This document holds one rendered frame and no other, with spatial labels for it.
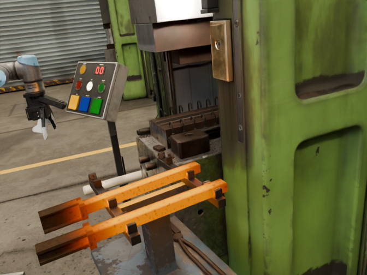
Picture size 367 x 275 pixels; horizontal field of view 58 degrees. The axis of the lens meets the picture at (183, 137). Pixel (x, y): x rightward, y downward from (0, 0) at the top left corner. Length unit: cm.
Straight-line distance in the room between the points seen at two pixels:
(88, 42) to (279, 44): 836
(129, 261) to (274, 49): 70
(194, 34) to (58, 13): 798
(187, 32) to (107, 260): 78
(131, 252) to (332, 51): 85
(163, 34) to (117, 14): 493
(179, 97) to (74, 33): 771
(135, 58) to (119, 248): 524
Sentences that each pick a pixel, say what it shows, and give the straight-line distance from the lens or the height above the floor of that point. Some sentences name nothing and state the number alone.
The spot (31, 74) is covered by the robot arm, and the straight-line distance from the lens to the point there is 152.
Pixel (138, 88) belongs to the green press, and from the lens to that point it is 615.
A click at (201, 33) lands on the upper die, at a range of 122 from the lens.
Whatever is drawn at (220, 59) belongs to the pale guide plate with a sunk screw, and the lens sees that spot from 100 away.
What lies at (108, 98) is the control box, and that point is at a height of 105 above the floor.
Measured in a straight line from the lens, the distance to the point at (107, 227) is 68.
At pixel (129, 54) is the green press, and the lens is 611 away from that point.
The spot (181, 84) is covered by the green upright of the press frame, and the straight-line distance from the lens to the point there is 149.
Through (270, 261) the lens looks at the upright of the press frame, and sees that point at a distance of 115.
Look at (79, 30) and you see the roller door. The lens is 911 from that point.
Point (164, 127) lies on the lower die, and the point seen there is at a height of 99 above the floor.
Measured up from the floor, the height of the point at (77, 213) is 99.
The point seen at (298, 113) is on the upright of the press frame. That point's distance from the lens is 98.
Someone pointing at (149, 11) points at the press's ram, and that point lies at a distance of 116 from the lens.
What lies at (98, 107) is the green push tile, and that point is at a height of 101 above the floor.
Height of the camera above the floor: 138
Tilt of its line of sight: 20 degrees down
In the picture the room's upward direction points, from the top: 6 degrees counter-clockwise
